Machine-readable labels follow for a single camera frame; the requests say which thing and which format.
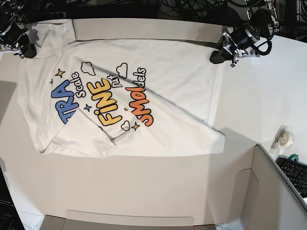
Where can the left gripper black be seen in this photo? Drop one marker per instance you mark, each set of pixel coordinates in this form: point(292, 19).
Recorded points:
point(236, 45)

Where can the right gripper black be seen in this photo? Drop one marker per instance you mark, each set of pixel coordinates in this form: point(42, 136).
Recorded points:
point(23, 48)

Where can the white t-shirt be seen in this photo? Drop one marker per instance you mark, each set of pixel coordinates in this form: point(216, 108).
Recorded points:
point(124, 97)

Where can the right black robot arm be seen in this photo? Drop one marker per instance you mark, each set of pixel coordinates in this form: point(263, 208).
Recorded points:
point(14, 39)

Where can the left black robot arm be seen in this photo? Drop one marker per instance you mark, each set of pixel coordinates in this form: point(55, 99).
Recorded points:
point(262, 16)

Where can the white tape dispenser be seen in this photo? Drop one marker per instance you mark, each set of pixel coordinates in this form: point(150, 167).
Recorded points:
point(284, 139)

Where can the green tape roll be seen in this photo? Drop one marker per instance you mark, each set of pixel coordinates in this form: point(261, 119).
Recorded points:
point(294, 157)

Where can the beige cardboard side panel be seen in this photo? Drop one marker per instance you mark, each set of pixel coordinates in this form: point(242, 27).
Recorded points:
point(264, 199)

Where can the black computer keyboard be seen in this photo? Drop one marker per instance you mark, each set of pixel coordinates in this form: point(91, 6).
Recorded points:
point(296, 173)

